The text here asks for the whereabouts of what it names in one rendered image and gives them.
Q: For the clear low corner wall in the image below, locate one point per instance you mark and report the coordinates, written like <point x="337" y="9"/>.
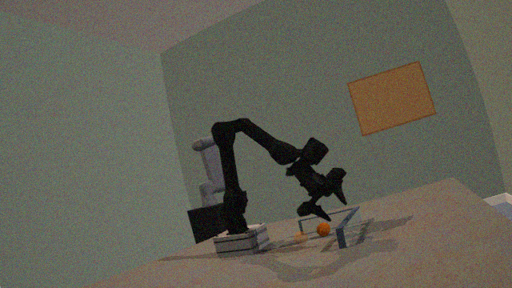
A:
<point x="310" y="226"/>

